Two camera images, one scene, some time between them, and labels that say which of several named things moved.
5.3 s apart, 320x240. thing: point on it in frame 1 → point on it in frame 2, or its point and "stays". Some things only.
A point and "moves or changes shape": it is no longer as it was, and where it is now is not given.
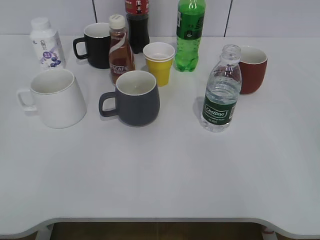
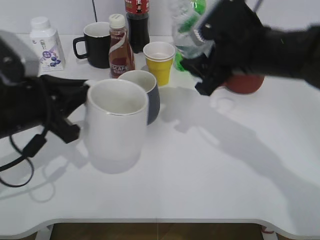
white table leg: x=44 y=234 stays
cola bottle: x=137 y=12 stays
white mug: x=57 y=94 moves or changes shape
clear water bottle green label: x=223 y=88 → x=187 y=44
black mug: x=97 y=38 stays
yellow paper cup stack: x=159 y=56 stays
